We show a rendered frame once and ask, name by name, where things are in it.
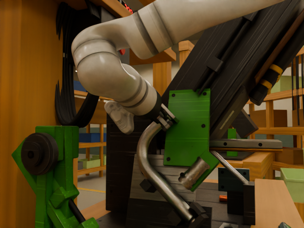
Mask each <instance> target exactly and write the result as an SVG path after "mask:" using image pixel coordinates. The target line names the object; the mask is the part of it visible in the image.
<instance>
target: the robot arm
mask: <svg viewBox="0 0 304 228"><path fill-rule="evenodd" d="M282 1H285V0H156V1H154V2H152V3H150V4H149V5H147V6H145V7H143V8H142V9H140V10H138V11H137V12H135V13H133V14H132V15H130V16H127V17H124V18H119V19H114V20H111V21H108V22H104V23H100V24H96V25H93V26H90V27H88V28H85V29H84V30H82V31H81V32H80V33H79V34H78V35H77V36H76V37H75V38H74V40H73V42H72V45H71V52H72V56H73V60H74V63H75V66H76V71H77V74H78V78H79V81H80V83H81V85H82V86H83V87H84V88H85V89H86V90H87V91H88V92H89V93H91V94H93V95H97V96H102V97H106V98H111V99H113V100H115V101H113V100H109V101H108V102H106V103H105V105H104V109H105V111H106V112H107V113H108V115H109V116H110V117H111V119H112V120H113V121H114V122H115V124H116V125H117V126H118V128H119V129H120V131H121V132H123V133H125V134H130V133H132V132H133V130H134V123H133V117H134V116H135V117H137V118H139V119H150V120H153V121H154V122H155V123H157V124H160V125H161V128H162V130H163V131H166V130H167V129H168V128H169V127H170V126H172V125H173V122H172V121H171V120H170V119H169V117H167V113H166V112H165V111H164V110H163V108H162V107H161V105H162V99H161V96H160V94H159V93H158V92H157V90H156V89H155V88H154V87H153V86H152V85H151V84H150V83H149V82H148V81H147V80H145V79H144V78H142V76H141V75H140V74H139V73H138V72H137V71H136V70H135V69H134V68H132V67H131V66H130V65H127V64H123V63H121V61H120V58H119V56H118V53H117V51H118V50H121V49H126V48H131V49H132V51H133V52H134V53H135V55H136V56H137V57H138V58H140V59H149V58H151V57H153V56H155V55H157V54H158V53H161V52H163V51H164V50H166V49H168V48H170V47H172V46H173V45H175V44H177V43H179V42H181V41H183V40H185V39H187V38H189V37H191V36H193V35H195V34H197V33H199V32H201V31H203V30H206V29H209V28H211V27H213V26H216V25H219V24H222V23H225V22H228V21H230V20H233V19H237V18H239V17H242V16H245V15H247V14H250V13H253V12H256V11H258V10H261V9H264V8H266V7H269V6H272V5H275V4H278V3H280V2H282Z"/></svg>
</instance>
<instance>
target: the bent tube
mask: <svg viewBox="0 0 304 228"><path fill-rule="evenodd" d="M161 107H162V108H163V109H164V111H165V112H166V113H167V117H169V119H170V120H172V119H174V120H175V121H176V122H177V123H179V120H178V119H177V118H176V117H175V116H174V115H173V114H172V113H171V111H170V110H169V109H168V108H167V107H166V106H165V105H164V104H162V105H161ZM161 129H162V128H161V125H160V123H159V124H157V123H155V122H154V121H153V122H152V123H151V124H150V125H149V126H148V127H147V128H146V129H145V130H144V132H143V133H142V135H141V137H140V139H139V141H138V146H137V161H138V165H139V168H140V170H141V172H142V173H143V174H144V176H145V177H146V178H147V179H148V180H149V181H150V182H151V184H152V185H153V186H154V187H155V188H156V189H157V190H158V191H159V193H160V194H161V195H162V196H163V197H164V198H165V199H166V200H167V202H168V203H169V204H170V205H171V206H172V207H173V208H174V209H175V211H176V212H177V213H178V214H179V215H180V216H181V217H182V218H183V219H184V220H185V221H186V223H189V222H190V221H192V220H193V218H194V217H195V216H196V215H197V214H196V213H195V212H194V210H193V209H192V208H191V207H190V206H189V205H188V204H187V203H186V202H185V201H184V200H183V199H182V198H181V197H180V196H179V195H178V194H177V193H176V192H175V191H174V189H173V188H172V187H171V186H170V185H169V184H168V183H167V182H166V181H165V180H164V179H163V178H162V177H161V176H160V174H159V173H158V172H157V171H156V170H155V169H154V168H153V167H152V165H151V163H150V161H149V159H148V147H149V144H150V142H151V140H152V138H153V137H154V136H155V135H156V134H157V133H158V132H159V131H160V130H161Z"/></svg>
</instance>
